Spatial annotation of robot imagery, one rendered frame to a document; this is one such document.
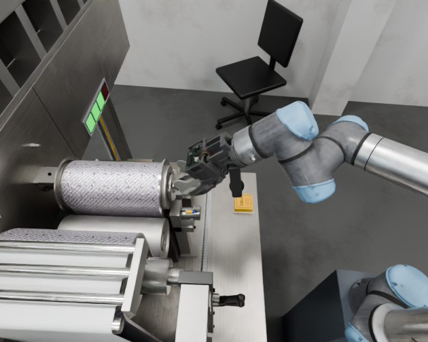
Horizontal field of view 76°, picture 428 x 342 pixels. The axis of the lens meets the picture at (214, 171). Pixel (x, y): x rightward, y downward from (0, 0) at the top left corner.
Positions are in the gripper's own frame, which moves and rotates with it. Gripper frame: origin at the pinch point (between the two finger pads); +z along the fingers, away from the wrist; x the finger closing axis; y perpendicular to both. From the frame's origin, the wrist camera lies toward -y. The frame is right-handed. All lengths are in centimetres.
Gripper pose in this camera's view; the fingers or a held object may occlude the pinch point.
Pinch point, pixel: (181, 186)
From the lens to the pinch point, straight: 70.1
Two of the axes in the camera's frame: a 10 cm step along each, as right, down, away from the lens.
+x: -0.4, 8.0, -6.0
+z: -7.7, 3.6, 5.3
